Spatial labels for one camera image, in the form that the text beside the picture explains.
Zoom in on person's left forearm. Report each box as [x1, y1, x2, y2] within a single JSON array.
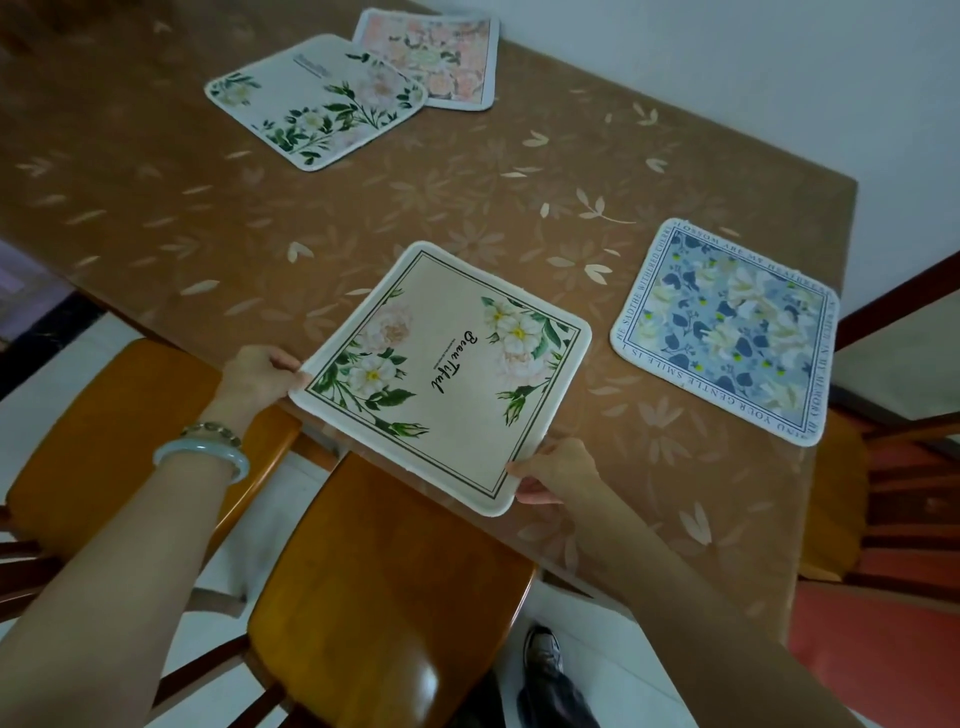
[[0, 440, 250, 728]]

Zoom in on blue floral placemat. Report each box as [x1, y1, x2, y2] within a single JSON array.
[[608, 217, 841, 449]]

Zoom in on person's right forearm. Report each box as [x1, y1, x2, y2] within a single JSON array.
[[558, 479, 865, 728]]

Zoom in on red floor mat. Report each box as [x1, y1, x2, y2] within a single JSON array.
[[785, 442, 960, 728]]

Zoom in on person's grey shoe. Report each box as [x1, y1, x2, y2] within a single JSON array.
[[521, 625, 566, 696]]

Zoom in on cream borderless floral placemat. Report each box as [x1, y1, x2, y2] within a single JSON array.
[[203, 32, 430, 173]]

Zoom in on person's right hand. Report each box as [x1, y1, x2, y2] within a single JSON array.
[[506, 437, 606, 520]]

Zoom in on wooden table with floral cover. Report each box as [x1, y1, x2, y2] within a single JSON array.
[[0, 0, 861, 646]]

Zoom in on dark red door frame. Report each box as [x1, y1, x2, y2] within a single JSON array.
[[832, 249, 960, 354]]

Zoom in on brown beaded bracelet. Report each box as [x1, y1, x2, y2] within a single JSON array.
[[179, 421, 246, 452]]

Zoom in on person's left hand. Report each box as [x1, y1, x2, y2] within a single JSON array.
[[206, 343, 313, 437]]

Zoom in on person's dark trousers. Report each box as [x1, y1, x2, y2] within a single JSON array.
[[449, 667, 603, 728]]

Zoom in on cream line-bordered floral placemat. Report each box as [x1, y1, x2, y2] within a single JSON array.
[[288, 239, 594, 519]]

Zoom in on orange wooden chair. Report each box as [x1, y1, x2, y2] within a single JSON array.
[[796, 404, 960, 609], [146, 452, 539, 728], [0, 337, 304, 625]]

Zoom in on pale green jade bangle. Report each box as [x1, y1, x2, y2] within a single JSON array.
[[152, 438, 252, 486]]

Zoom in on pink floral placemat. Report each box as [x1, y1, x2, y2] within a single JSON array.
[[352, 7, 502, 113]]

